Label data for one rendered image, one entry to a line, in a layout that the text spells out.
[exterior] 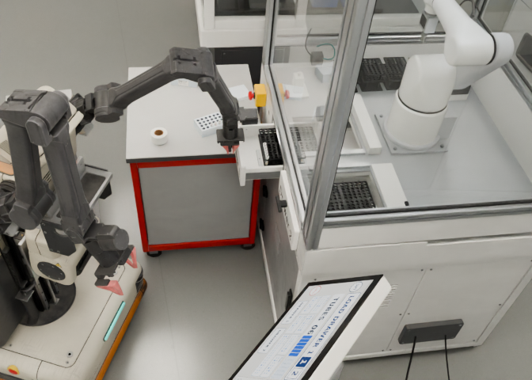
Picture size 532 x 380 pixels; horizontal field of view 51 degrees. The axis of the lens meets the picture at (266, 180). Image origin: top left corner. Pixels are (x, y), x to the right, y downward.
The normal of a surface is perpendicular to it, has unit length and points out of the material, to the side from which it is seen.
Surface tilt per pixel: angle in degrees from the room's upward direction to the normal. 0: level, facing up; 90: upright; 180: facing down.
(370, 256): 90
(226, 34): 90
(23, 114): 90
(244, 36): 90
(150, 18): 0
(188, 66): 34
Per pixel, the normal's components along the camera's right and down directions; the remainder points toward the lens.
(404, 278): 0.15, 0.73
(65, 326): 0.07, -0.68
